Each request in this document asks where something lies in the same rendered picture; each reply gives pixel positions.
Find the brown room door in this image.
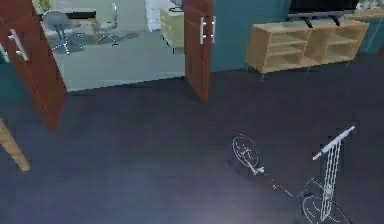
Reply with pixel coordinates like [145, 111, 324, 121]
[0, 0, 69, 132]
[183, 0, 215, 105]

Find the pale yellow cabinet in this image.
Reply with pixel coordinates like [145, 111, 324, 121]
[158, 6, 186, 55]

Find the light wooden shelf unit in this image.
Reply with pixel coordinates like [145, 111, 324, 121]
[245, 18, 371, 81]

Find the white chest of drawers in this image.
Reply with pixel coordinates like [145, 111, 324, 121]
[144, 0, 168, 33]

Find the grey swivel chair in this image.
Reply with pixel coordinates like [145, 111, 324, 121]
[94, 2, 122, 47]
[42, 10, 85, 56]

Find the white bat shaped rod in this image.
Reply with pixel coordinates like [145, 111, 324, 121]
[312, 125, 357, 161]

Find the black television set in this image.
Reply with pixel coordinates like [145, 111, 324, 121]
[286, 0, 361, 29]

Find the light wooden furniture leg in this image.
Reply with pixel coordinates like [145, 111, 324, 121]
[0, 118, 32, 173]

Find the green house plant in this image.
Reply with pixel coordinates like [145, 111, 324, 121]
[35, 0, 53, 14]

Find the teal cabinet with wooden top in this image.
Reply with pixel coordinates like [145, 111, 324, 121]
[346, 7, 384, 55]

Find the silver door handle bar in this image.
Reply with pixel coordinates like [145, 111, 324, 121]
[211, 15, 217, 45]
[7, 28, 30, 63]
[199, 16, 206, 46]

